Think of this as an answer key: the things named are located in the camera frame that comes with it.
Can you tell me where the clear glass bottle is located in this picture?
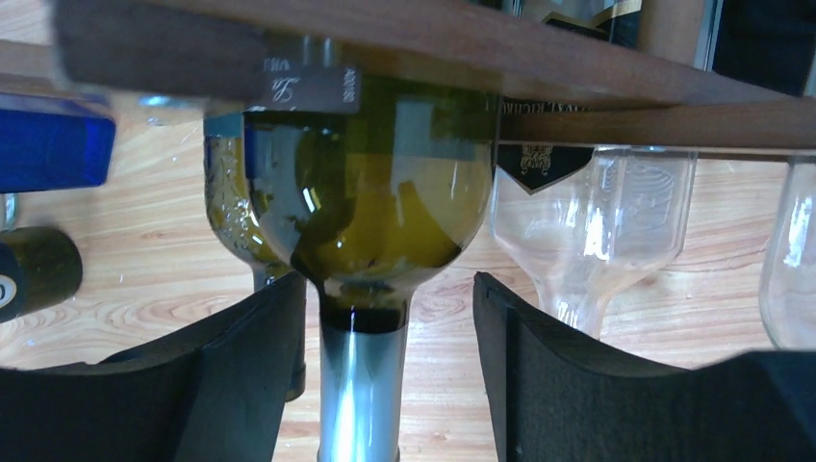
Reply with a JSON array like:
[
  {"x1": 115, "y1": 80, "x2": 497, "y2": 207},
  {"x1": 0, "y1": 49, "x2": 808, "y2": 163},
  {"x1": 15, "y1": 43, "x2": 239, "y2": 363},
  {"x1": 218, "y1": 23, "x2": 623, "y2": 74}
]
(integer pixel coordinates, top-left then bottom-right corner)
[{"x1": 758, "y1": 157, "x2": 815, "y2": 350}]

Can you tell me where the small clear bottle in rack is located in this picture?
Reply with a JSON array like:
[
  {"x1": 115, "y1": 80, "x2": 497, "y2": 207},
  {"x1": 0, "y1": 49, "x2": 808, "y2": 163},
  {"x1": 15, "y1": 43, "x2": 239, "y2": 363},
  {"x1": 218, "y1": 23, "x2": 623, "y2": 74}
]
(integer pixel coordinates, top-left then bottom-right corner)
[{"x1": 490, "y1": 134, "x2": 698, "y2": 337}]

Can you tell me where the blue square glass bottle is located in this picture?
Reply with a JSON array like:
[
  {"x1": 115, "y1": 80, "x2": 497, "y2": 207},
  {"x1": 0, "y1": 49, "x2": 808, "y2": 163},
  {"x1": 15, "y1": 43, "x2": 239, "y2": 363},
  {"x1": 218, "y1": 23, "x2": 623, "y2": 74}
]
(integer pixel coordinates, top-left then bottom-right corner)
[{"x1": 1, "y1": 92, "x2": 116, "y2": 193}]

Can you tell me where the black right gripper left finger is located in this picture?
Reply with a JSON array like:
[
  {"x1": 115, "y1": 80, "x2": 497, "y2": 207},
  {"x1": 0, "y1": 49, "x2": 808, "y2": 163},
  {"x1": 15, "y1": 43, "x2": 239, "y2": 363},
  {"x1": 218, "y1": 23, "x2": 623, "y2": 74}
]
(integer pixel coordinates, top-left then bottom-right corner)
[{"x1": 1, "y1": 272, "x2": 306, "y2": 461}]

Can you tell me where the brown wooden wine rack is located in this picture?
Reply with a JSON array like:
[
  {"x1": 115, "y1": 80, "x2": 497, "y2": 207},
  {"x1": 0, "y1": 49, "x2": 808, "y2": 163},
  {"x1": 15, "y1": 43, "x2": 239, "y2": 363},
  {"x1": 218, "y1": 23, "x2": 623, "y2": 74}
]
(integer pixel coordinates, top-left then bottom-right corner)
[{"x1": 0, "y1": 0, "x2": 816, "y2": 158}]

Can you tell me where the dark bottle white label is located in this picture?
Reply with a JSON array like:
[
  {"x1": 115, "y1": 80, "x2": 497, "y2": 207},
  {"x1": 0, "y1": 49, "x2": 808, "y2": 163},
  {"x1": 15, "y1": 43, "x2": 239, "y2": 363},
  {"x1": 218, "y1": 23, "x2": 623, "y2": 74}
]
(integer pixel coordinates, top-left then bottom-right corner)
[{"x1": 1, "y1": 226, "x2": 84, "y2": 322}]

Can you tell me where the dark bottle barcode label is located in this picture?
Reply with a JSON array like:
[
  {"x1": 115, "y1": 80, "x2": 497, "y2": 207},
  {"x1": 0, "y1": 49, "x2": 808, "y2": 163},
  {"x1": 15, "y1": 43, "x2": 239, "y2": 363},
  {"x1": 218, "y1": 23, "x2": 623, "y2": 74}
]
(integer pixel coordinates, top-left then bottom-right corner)
[{"x1": 243, "y1": 36, "x2": 500, "y2": 461}]

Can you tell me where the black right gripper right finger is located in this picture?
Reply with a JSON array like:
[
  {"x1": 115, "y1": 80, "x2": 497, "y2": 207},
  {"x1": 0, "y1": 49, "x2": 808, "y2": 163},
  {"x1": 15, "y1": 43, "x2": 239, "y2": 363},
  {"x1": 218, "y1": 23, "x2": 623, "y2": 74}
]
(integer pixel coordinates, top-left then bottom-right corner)
[{"x1": 472, "y1": 272, "x2": 815, "y2": 461}]

